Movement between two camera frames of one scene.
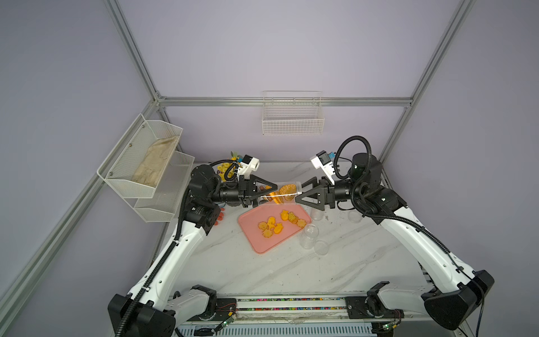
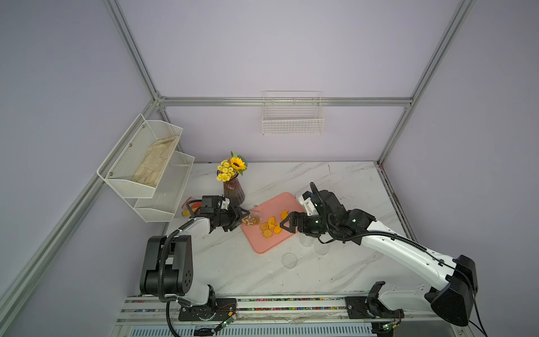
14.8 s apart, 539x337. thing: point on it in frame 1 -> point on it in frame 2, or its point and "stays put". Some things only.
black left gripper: [246, 189] -> [236, 215]
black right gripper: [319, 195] -> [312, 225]
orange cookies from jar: [270, 227] stays put
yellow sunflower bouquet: [222, 167] stays put
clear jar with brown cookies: [285, 192] -> [252, 219]
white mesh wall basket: [146, 171] stays put
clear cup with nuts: [286, 192] -> [250, 220]
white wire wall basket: [293, 112] stays put
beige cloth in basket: [154, 161] stays put
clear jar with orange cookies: [311, 232] stays put
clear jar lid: [321, 247] stays put
